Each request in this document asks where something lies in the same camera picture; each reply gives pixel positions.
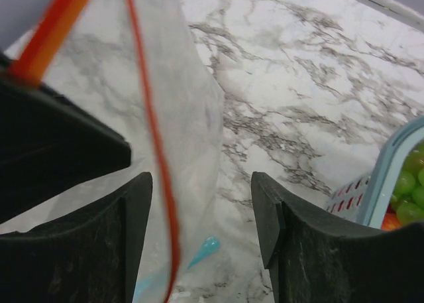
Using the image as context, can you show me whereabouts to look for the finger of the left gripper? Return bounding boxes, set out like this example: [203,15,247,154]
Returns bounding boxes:
[1,55,131,222]

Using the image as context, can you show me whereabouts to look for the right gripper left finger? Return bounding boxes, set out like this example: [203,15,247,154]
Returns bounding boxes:
[1,172,152,302]

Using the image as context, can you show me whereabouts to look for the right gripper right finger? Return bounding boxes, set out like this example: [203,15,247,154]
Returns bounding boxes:
[251,172,423,302]

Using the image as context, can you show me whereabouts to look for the clear zip top bag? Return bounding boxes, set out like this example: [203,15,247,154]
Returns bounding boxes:
[1,0,222,302]

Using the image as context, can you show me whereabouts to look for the blue plastic strip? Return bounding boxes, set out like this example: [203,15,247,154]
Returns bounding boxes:
[132,237,221,302]

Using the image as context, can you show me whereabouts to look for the light blue plastic basket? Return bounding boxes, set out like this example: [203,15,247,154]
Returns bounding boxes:
[324,116,423,229]

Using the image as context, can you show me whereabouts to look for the green toy grapes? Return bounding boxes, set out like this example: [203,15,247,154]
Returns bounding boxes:
[390,141,423,225]

